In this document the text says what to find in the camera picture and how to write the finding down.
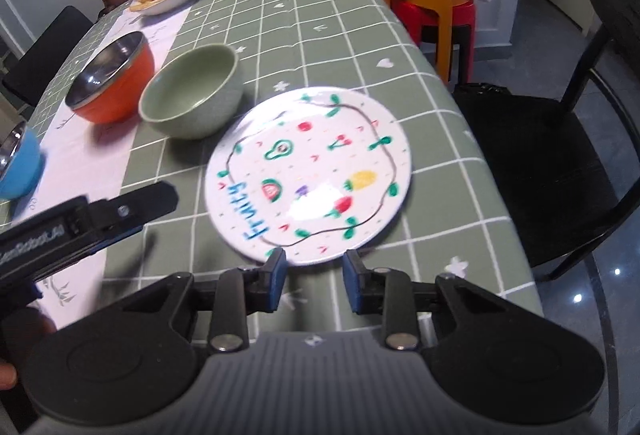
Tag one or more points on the green ceramic bowl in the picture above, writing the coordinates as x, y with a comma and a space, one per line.
195, 94

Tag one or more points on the white fruity painted plate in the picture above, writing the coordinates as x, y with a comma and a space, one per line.
316, 171

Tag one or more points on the blue steel bowl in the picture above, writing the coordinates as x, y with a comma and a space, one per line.
21, 162

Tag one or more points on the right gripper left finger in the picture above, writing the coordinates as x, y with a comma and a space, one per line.
134, 357

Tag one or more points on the orange steel bowl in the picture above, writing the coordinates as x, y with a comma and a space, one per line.
109, 88

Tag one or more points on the person's left hand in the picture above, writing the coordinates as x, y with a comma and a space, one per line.
20, 333

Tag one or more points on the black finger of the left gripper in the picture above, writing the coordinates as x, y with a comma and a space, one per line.
122, 217

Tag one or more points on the stacked orange red stools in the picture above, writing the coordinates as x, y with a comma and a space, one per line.
448, 24

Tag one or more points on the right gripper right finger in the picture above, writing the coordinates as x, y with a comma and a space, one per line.
493, 357

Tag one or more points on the white deer table runner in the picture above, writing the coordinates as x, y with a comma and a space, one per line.
100, 139

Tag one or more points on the black chair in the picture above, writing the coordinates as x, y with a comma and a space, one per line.
545, 167
30, 77

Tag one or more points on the black chair left side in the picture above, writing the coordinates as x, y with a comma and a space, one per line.
30, 77

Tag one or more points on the black chair right side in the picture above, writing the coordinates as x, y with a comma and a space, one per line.
545, 167

